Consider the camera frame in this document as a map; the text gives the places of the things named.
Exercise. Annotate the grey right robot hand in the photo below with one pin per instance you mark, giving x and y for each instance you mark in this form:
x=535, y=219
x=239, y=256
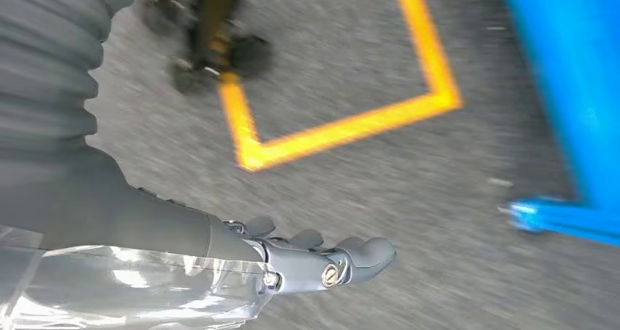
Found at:
x=121, y=231

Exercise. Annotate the blue metal shelf rack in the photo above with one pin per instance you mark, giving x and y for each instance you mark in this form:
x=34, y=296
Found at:
x=581, y=75

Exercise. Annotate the black robot foot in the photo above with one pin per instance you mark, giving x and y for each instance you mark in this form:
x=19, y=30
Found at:
x=242, y=56

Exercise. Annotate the yellow floor tape square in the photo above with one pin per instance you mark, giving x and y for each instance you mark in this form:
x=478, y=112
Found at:
x=339, y=129

